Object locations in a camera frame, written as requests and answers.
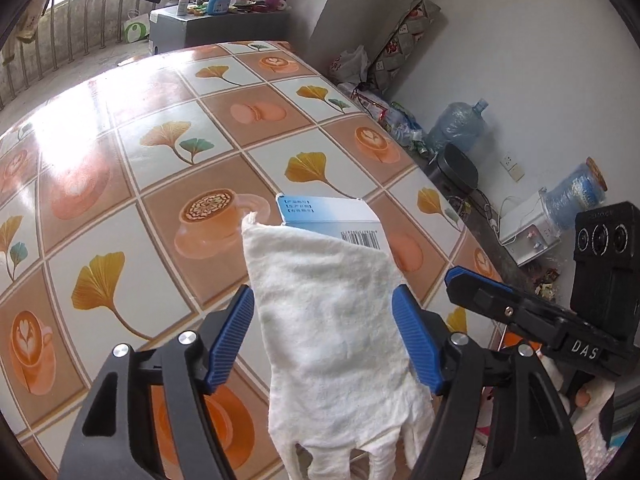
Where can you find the wall socket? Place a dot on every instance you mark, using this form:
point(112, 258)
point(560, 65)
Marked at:
point(512, 167)

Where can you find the blue white box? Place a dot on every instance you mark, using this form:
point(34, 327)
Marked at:
point(347, 219)

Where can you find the grey cabinet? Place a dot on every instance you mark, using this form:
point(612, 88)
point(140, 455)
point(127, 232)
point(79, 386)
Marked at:
point(170, 32)

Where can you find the white cloth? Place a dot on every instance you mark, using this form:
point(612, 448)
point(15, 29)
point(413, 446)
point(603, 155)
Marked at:
point(341, 379)

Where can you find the patterned rolled mat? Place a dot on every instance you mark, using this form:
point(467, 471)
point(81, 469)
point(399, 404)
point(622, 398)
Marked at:
point(400, 43)

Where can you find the patterned tablecloth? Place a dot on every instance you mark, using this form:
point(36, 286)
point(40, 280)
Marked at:
point(121, 202)

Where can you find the pile of floor trash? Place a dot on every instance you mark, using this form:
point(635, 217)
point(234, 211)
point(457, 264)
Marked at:
point(393, 118)

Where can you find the empty water jug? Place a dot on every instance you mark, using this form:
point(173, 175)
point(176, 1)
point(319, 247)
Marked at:
point(461, 125)

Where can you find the white green paper bag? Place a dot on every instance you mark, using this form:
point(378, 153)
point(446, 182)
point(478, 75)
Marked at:
point(136, 27)

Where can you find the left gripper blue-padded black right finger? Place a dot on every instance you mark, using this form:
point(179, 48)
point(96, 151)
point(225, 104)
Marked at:
point(530, 434)

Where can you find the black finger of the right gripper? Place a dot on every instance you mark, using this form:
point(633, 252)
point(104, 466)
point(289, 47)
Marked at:
point(521, 312)

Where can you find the black rice cooker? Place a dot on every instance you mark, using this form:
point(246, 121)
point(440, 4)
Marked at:
point(452, 172)

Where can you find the white plastic bag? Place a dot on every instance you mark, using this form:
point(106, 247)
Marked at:
point(350, 66)

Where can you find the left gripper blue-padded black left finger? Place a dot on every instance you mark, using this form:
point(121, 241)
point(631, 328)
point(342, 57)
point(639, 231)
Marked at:
point(114, 437)

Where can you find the white water dispenser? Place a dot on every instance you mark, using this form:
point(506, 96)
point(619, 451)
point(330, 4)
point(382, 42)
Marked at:
point(527, 231)

